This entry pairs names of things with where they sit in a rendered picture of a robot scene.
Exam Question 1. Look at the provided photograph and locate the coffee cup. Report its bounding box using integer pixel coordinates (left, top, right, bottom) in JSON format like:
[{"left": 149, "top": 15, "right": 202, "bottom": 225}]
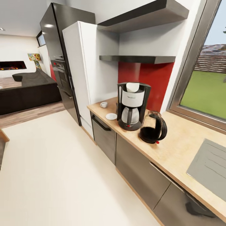
[{"left": 101, "top": 102, "right": 108, "bottom": 108}]

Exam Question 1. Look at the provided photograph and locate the electric kettle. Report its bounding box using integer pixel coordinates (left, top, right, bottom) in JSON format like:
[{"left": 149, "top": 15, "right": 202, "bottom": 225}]
[{"left": 139, "top": 111, "right": 167, "bottom": 144}]

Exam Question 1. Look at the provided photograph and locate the saucer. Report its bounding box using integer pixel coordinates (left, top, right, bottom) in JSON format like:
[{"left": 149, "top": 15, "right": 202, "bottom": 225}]
[{"left": 106, "top": 113, "right": 117, "bottom": 120}]

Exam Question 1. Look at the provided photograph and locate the paper coffee filter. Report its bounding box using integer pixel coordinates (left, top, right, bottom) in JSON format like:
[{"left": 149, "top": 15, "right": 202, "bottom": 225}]
[{"left": 126, "top": 82, "right": 139, "bottom": 93}]

